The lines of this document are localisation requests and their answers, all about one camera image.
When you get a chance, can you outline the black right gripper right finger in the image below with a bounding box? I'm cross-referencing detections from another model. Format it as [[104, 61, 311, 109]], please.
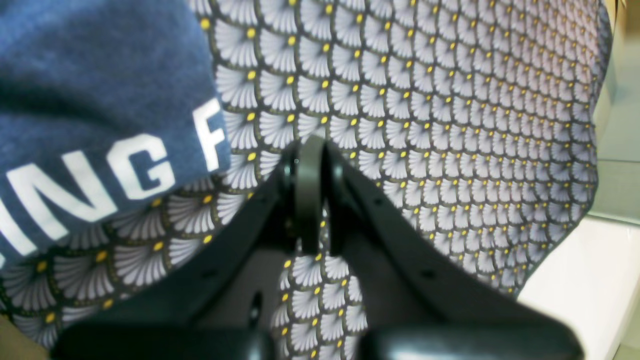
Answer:
[[322, 143, 585, 360]]

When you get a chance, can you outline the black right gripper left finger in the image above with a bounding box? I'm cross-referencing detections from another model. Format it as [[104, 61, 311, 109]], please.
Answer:
[[50, 136, 325, 360]]

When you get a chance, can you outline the blue T-shirt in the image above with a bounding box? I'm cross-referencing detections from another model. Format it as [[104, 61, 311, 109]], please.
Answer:
[[0, 0, 231, 271]]

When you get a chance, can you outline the white plastic bin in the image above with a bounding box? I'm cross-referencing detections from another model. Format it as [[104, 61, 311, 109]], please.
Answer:
[[517, 0, 640, 360]]

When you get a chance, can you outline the fan-patterned tablecloth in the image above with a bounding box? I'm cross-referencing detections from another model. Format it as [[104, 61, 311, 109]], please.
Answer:
[[1, 0, 611, 360]]

